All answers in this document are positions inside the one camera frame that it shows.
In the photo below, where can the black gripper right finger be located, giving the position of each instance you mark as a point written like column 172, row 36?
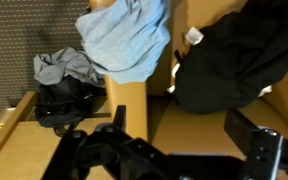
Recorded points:
column 241, row 131

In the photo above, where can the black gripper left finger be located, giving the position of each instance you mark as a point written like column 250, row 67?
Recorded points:
column 119, row 118

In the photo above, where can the blue t-shirt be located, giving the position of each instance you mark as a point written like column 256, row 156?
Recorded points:
column 127, row 40

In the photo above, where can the tan leather armchair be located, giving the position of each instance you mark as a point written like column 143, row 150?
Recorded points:
column 197, row 133

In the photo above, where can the black bag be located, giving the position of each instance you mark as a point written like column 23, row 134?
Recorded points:
column 64, row 100

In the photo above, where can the black garment with white label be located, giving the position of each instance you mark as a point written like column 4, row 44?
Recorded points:
column 237, row 60

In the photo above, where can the grey crumpled garment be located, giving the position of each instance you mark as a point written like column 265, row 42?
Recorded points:
column 60, row 66

